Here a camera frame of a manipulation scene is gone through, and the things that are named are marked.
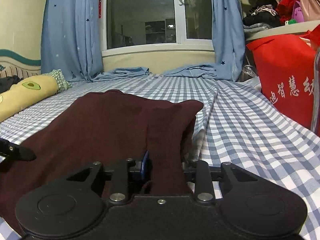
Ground maroon garment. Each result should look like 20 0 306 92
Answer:
1 90 203 230

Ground dark clothes pile on pillow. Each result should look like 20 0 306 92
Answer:
0 75 22 93

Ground black clothes on shelf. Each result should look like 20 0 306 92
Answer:
242 4 281 28

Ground blue checkered bed sheet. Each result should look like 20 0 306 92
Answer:
1 75 319 239

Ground yellow avocado pillow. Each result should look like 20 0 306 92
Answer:
0 69 72 121

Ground striped teal headboard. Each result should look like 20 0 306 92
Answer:
0 49 41 79

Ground left blue star curtain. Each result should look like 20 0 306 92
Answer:
40 0 104 82

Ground blue star curtain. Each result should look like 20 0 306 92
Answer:
212 0 245 81
40 0 104 82

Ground red fabric bag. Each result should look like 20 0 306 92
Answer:
247 27 319 128

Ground white framed window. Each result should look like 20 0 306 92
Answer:
99 0 214 57

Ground right blue star curtain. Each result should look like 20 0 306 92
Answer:
212 0 245 81

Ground white shelf unit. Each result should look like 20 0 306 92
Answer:
240 0 319 42

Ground purple item on shelf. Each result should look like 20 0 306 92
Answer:
291 1 304 23

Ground red cloth on shelf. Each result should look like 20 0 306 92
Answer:
276 0 299 25

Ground pink handbag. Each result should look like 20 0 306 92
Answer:
300 0 320 21

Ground grey bag strap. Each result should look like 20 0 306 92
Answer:
310 47 320 137

